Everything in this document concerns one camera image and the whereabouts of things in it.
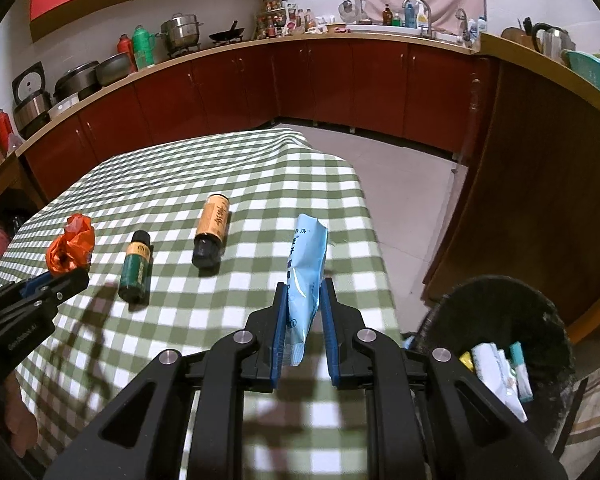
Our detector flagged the amber bottle with black cap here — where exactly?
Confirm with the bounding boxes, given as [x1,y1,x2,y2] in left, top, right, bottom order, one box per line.
[194,192,232,270]

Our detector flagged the steel steamer pot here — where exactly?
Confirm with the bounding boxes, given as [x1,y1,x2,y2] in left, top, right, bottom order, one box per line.
[160,13,204,53]

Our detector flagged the teal plastic basket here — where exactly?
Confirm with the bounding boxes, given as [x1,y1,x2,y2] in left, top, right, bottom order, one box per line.
[562,50,600,103]

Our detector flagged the silver rice cooker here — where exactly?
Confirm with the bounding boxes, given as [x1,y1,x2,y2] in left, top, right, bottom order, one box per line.
[12,61,52,136]

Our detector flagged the person's left hand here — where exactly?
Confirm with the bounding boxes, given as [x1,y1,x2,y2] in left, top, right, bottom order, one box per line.
[0,372,38,436]

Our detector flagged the small steel faucet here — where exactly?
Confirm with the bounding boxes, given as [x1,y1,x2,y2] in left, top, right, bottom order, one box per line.
[455,8,471,46]

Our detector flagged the black wok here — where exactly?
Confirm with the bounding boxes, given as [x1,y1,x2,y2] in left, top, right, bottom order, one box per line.
[209,20,246,43]

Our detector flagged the steel basin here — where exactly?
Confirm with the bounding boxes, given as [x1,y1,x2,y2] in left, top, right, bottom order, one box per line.
[96,52,137,86]

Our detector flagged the rack of condiment bottles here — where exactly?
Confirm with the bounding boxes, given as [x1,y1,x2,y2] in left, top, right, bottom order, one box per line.
[254,0,321,40]

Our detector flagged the green checked tablecloth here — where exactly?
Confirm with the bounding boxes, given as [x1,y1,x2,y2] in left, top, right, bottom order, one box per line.
[0,127,403,480]

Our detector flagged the wooden cutting board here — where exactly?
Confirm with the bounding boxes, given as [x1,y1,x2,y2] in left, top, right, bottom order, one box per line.
[501,27,536,51]

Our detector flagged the light blue packet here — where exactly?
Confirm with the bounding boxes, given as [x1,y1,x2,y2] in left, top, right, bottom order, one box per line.
[282,213,329,367]

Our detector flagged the orange plastic bag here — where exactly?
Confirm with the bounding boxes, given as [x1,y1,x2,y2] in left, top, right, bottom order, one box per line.
[45,213,97,277]

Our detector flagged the tall curved steel faucet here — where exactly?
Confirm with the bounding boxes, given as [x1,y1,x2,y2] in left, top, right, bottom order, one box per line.
[402,0,433,37]

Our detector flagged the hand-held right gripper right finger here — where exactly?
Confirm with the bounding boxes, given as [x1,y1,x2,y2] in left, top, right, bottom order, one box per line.
[320,277,568,480]

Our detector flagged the green thermos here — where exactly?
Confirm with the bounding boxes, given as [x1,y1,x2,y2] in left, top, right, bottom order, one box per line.
[131,25,156,70]

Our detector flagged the black electric cooker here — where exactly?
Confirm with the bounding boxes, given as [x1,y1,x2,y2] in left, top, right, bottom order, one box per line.
[54,61,101,102]

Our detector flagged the steel kettle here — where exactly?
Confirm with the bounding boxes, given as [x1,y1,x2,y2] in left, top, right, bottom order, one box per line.
[530,22,576,58]

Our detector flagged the green bottle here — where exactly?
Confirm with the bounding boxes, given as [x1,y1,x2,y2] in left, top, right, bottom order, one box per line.
[117,230,153,305]

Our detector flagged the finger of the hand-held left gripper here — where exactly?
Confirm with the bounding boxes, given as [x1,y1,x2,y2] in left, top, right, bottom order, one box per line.
[0,270,57,314]
[30,266,90,307]

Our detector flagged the red thermos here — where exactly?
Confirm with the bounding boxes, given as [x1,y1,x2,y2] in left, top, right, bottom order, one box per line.
[117,34,136,73]

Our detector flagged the dark red kitchen cabinets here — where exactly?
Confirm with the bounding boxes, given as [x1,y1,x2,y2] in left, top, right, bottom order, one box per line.
[20,35,600,341]

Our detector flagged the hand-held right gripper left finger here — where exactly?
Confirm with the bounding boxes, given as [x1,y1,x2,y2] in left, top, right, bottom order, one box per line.
[42,281,287,480]

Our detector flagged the white wrapper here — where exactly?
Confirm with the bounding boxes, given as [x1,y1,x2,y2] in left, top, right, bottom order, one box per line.
[472,342,528,423]

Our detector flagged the black trash bin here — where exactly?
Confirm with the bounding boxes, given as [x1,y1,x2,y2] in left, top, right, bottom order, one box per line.
[410,275,576,451]

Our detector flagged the teal strip wrapper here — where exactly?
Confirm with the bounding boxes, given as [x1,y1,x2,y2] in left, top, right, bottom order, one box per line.
[509,342,533,402]

